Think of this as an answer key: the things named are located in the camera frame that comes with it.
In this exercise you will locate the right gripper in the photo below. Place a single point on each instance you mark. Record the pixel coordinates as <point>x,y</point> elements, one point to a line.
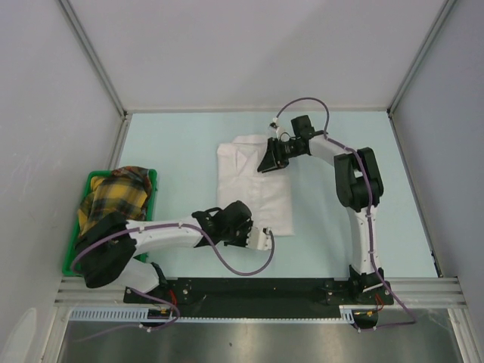
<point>273,158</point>

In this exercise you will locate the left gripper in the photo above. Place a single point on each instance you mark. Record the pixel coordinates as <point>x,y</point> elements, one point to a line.
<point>243,242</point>

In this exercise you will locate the white long sleeve shirt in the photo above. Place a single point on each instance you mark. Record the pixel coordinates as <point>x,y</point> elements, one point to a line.
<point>268,195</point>

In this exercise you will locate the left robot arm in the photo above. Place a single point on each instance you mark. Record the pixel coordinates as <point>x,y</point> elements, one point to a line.
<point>107,253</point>

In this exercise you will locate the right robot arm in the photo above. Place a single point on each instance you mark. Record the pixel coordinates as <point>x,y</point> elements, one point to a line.
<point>359,188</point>

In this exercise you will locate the yellow plaid shirt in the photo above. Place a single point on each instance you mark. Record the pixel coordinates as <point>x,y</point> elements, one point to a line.
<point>125,190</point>

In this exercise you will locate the green plastic bin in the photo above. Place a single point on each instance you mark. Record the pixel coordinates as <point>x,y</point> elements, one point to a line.
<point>66,268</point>

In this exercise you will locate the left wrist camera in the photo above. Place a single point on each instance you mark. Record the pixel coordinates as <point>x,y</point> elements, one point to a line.
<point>259,239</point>

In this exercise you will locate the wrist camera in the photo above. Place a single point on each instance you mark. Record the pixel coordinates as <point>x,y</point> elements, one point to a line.
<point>277,131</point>
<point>259,239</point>

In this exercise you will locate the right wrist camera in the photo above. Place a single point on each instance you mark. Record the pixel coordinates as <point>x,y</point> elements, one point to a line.
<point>277,131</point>

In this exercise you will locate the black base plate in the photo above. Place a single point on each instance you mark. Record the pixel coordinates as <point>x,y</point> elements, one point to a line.
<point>265,298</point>

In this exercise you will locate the white cable duct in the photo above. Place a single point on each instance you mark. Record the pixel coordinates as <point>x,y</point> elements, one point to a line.
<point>146,315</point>

